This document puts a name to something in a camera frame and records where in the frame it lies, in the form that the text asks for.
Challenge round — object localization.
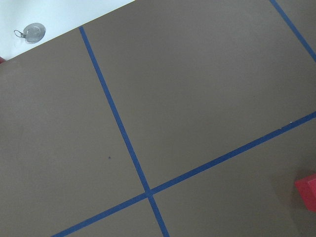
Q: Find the red block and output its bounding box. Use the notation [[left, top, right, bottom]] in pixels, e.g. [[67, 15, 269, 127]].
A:
[[294, 173, 316, 212]]

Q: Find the round metal disc with clip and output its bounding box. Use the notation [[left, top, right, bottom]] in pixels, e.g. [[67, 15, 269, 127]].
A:
[[13, 23, 46, 44]]

